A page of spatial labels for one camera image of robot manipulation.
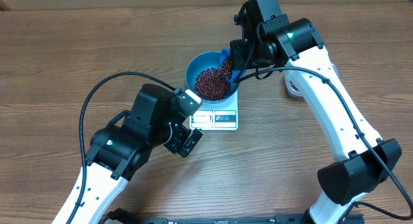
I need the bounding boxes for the white digital kitchen scale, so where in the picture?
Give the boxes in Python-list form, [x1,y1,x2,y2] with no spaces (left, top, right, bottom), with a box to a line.
[189,91,239,131]

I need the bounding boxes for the red beans in scoop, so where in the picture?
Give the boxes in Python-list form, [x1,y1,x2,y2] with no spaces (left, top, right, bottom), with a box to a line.
[221,57,232,79]

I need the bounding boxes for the blue metal bowl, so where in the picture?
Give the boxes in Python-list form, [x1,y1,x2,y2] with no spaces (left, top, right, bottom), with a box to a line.
[186,51,239,102]

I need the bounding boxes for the blue plastic measuring scoop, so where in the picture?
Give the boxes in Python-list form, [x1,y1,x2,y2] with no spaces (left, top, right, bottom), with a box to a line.
[220,48,243,83]

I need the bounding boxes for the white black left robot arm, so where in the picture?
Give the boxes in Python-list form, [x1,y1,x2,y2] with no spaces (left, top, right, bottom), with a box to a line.
[54,83,202,223]

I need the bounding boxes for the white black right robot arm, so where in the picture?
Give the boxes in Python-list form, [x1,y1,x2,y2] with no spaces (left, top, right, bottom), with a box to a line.
[230,0,401,223]

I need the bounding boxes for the red beans in bowl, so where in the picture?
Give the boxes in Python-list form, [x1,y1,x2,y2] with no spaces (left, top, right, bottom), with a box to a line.
[194,67,231,101]

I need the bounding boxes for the clear plastic food container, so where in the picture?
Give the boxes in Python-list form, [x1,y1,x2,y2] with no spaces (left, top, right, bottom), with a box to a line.
[284,63,339,99]

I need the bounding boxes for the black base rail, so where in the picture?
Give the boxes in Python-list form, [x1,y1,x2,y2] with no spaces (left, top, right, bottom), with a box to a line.
[99,207,365,224]

